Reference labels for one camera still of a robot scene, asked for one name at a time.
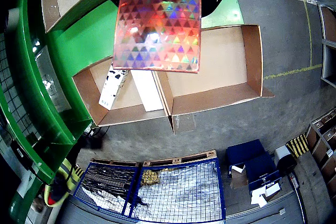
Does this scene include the cardboard box holding cartons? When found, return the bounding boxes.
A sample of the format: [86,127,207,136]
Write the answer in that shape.
[72,56,171,127]

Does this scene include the white cow-print carton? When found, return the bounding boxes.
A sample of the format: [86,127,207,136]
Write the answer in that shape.
[98,62,131,111]

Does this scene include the yellow safety vest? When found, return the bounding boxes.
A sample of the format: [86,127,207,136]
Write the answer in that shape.
[43,158,85,208]

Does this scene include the blue wire crate silver contents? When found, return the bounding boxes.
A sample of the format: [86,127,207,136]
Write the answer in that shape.
[130,157,226,222]

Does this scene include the small white boxes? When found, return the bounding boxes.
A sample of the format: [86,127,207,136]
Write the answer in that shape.
[250,182,282,208]

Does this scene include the dark blue plastic bin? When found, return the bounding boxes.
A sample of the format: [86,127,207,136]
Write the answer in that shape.
[226,139,266,172]
[245,153,283,196]

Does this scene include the red holographic triangle-pattern box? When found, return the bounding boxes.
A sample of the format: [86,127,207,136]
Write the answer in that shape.
[112,0,202,74]

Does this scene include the white and black floor device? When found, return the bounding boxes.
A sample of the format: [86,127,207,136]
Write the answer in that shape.
[274,145,298,175]

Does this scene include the shelf rack with cardboard bins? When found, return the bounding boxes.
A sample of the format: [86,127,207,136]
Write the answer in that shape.
[306,108,336,200]

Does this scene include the small open cardboard box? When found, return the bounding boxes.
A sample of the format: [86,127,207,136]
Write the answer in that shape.
[227,165,249,189]

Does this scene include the yellow black striped post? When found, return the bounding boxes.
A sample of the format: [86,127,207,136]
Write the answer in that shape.
[285,133,310,159]

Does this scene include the empty cardboard box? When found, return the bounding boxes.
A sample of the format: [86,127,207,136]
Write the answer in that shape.
[154,24,275,133]

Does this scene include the plain white tall carton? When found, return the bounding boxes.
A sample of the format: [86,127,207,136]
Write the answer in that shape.
[130,69,165,112]

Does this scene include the grey metal shelf rack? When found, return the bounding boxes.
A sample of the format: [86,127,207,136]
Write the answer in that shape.
[317,3,336,88]

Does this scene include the wooden pallet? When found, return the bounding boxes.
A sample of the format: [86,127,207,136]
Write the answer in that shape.
[141,149,218,168]
[90,157,140,167]

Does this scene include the green metal machine housing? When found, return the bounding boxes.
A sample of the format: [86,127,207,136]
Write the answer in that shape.
[0,0,92,219]

